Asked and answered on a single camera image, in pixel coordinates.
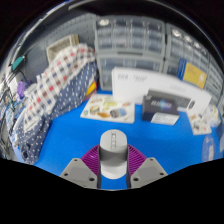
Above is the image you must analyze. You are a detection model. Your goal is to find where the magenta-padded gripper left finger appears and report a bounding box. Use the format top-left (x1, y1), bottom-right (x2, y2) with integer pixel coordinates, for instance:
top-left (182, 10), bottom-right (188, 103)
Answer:
top-left (59, 144), bottom-right (103, 190)

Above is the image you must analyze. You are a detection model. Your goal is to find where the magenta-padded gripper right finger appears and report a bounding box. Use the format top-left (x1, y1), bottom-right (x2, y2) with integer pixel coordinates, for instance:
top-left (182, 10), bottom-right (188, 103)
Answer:
top-left (126, 144), bottom-right (168, 190)

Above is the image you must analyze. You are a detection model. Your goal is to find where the white computer mouse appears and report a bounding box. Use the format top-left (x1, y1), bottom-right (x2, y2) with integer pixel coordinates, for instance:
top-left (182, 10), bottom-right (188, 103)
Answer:
top-left (98, 129), bottom-right (129, 180)

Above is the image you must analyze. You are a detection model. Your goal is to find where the navy polka dot cloth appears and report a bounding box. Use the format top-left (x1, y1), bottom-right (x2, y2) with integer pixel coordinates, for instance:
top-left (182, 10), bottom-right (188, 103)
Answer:
top-left (14, 61), bottom-right (99, 166)

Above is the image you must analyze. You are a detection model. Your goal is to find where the small dark cardboard box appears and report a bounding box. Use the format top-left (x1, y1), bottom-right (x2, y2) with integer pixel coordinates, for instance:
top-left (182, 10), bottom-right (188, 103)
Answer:
top-left (141, 94), bottom-right (181, 126)

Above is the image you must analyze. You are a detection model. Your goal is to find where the printed sticker sheet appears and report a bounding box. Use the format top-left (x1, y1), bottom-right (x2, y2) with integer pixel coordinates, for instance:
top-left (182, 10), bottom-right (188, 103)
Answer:
top-left (79, 93), bottom-right (137, 125)
top-left (186, 111), bottom-right (213, 136)

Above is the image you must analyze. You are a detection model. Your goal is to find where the long white keyboard box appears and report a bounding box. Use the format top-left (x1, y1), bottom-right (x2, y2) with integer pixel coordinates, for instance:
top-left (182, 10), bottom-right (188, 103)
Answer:
top-left (111, 66), bottom-right (213, 116)

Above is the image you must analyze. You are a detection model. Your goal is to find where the red blue checked cloth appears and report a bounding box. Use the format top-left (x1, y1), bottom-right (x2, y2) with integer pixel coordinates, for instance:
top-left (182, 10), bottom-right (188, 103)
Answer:
top-left (23, 44), bottom-right (98, 128)

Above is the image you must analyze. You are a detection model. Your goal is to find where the purple plastic object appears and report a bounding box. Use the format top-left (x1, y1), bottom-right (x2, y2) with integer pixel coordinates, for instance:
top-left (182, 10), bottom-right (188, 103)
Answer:
top-left (16, 80), bottom-right (27, 99)

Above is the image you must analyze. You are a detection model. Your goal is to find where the yellow cardboard box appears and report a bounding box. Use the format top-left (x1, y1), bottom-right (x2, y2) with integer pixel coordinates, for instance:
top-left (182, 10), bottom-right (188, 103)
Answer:
top-left (177, 58), bottom-right (208, 90)

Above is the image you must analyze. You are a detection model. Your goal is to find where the grey parts drawer cabinet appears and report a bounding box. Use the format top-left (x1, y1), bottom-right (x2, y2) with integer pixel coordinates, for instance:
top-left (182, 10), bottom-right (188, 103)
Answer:
top-left (163, 23), bottom-right (211, 79)
top-left (94, 15), bottom-right (167, 93)
top-left (204, 63), bottom-right (224, 101)

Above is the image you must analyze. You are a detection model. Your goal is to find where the white plastic basket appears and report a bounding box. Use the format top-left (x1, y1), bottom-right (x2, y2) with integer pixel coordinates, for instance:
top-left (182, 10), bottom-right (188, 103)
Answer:
top-left (45, 33), bottom-right (80, 64)

